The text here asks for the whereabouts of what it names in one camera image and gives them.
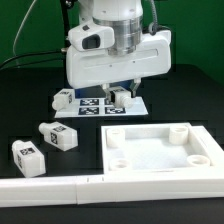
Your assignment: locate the grey cable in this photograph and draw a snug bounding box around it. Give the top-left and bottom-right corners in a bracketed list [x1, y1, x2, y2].
[12, 0, 38, 58]

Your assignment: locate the black cable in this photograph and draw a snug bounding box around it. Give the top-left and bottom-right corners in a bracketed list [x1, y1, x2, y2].
[0, 49, 71, 70]

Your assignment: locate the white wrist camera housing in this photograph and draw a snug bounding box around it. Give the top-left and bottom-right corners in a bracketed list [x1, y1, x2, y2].
[68, 22, 115, 51]

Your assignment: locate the white square tabletop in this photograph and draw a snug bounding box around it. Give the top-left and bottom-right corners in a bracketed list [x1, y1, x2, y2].
[101, 123, 212, 174]

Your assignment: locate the white sheet with tags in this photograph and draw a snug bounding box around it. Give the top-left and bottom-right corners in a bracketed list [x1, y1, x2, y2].
[55, 97, 148, 118]

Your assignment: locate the white L-shaped obstacle fence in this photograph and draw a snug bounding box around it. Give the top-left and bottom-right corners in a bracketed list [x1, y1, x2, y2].
[0, 126, 224, 207]

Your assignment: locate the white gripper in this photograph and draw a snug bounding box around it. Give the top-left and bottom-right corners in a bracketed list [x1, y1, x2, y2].
[66, 30, 171, 100]

